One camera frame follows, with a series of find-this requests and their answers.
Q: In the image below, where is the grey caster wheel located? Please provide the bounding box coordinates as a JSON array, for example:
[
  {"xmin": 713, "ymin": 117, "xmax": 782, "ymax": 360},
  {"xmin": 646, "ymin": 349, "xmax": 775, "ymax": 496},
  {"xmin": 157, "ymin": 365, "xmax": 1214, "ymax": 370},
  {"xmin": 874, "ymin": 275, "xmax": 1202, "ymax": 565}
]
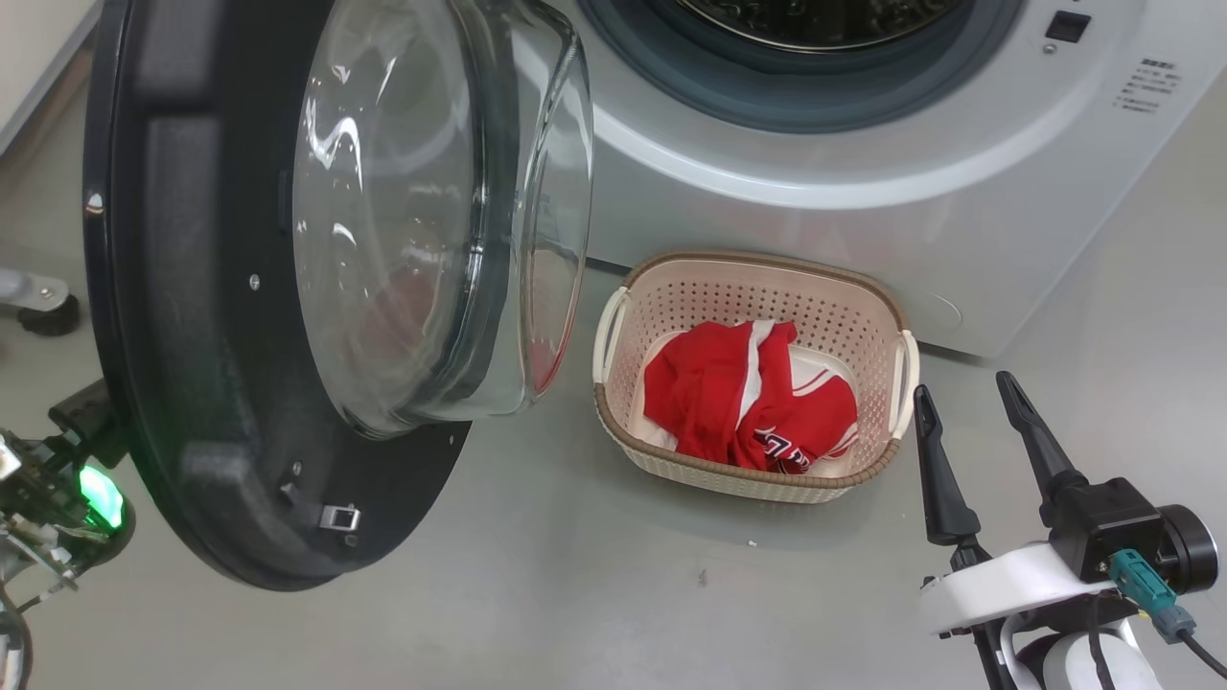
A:
[{"xmin": 0, "ymin": 268, "xmax": 82, "ymax": 338}]

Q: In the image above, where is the red basketball jersey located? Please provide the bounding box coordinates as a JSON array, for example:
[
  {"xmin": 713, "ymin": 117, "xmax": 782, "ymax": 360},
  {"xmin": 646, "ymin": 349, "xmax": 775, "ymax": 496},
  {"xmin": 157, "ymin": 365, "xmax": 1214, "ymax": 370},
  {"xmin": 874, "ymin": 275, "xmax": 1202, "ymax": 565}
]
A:
[{"xmin": 642, "ymin": 320, "xmax": 860, "ymax": 476}]

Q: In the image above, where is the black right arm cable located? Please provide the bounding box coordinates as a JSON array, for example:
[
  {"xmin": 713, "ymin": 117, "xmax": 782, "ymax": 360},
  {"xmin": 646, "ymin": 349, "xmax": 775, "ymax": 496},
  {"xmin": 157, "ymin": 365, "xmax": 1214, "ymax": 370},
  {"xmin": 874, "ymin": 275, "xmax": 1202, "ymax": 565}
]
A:
[{"xmin": 1109, "ymin": 548, "xmax": 1227, "ymax": 678}]

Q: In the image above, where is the white front-load washing machine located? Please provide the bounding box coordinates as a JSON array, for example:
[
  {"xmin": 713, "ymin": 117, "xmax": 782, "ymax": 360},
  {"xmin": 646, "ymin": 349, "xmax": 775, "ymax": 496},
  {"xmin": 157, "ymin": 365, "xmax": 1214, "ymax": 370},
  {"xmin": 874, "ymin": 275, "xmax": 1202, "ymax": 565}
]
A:
[{"xmin": 537, "ymin": 0, "xmax": 1209, "ymax": 360}]

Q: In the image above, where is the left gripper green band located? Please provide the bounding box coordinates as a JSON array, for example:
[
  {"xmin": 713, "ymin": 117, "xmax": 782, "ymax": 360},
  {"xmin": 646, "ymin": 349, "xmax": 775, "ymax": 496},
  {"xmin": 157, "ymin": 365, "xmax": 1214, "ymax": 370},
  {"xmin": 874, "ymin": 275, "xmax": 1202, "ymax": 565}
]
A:
[{"xmin": 0, "ymin": 379, "xmax": 137, "ymax": 600}]

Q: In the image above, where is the black washer door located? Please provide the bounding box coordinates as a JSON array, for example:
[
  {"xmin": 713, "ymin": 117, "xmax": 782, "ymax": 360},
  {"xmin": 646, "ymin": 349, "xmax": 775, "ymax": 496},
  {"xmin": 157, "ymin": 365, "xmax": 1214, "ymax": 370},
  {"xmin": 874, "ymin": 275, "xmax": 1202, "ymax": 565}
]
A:
[{"xmin": 81, "ymin": 0, "xmax": 595, "ymax": 592}]

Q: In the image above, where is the stainless steel washing machine drum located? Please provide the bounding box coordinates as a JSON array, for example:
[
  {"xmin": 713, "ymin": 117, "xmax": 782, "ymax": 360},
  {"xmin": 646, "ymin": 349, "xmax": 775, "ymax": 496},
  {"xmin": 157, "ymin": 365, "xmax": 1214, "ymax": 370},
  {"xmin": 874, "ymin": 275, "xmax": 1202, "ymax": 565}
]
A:
[{"xmin": 676, "ymin": 0, "xmax": 964, "ymax": 54}]

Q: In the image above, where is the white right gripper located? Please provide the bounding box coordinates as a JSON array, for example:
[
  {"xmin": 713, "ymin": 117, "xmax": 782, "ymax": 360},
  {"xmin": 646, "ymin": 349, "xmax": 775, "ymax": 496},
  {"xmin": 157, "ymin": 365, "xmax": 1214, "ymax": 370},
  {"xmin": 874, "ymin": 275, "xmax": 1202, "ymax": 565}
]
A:
[{"xmin": 912, "ymin": 371, "xmax": 1123, "ymax": 638}]

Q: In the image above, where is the cream plastic laundry basket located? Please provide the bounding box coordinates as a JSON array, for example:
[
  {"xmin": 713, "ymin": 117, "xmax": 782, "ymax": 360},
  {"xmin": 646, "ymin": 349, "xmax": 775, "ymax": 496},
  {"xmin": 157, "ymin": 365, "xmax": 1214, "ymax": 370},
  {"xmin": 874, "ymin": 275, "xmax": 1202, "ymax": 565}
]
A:
[{"xmin": 591, "ymin": 251, "xmax": 921, "ymax": 505}]

